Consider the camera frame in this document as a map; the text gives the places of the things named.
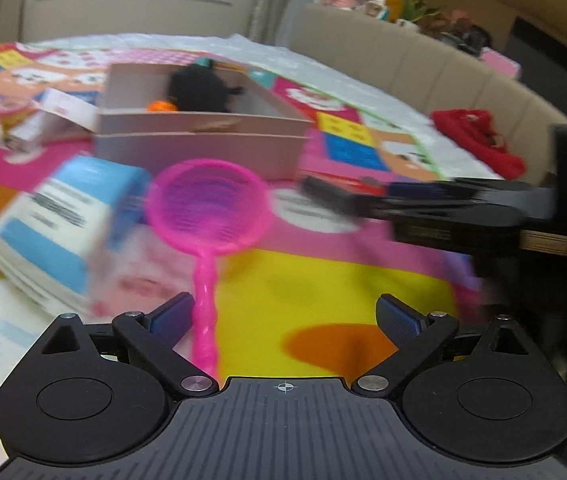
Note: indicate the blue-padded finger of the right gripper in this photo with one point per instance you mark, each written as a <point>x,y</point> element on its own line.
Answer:
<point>494,191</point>

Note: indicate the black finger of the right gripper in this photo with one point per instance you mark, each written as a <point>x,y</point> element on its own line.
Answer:
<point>379,206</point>

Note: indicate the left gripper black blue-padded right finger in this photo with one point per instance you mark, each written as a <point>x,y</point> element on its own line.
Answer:
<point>420,341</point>

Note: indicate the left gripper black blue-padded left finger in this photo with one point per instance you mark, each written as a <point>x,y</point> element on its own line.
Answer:
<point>149,339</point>

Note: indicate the blue white tissue pack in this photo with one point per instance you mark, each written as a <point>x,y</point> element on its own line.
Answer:
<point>59,244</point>

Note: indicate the pink plastic net scoop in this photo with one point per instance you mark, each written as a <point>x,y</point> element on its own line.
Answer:
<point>208,208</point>

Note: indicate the red cloth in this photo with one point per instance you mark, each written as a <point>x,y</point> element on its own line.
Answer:
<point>473,131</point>

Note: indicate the beige padded headboard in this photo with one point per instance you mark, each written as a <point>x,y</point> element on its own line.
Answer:
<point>427,75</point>

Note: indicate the pink box on shelf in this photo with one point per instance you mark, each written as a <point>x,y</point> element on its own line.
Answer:
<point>500,63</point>

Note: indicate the green plant on shelf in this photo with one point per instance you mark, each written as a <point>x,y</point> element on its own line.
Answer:
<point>416,10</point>

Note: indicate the yellow plush toy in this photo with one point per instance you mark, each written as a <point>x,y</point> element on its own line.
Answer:
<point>395,10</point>

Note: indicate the pink cardboard box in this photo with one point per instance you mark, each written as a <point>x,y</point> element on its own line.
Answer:
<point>260,131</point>

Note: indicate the white card booklet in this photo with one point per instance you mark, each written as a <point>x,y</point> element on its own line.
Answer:
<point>70,108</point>

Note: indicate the white small box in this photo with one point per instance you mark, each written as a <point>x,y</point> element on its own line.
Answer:
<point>42,128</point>

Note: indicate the black plush bird toy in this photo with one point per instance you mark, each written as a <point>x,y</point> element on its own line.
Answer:
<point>197,88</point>

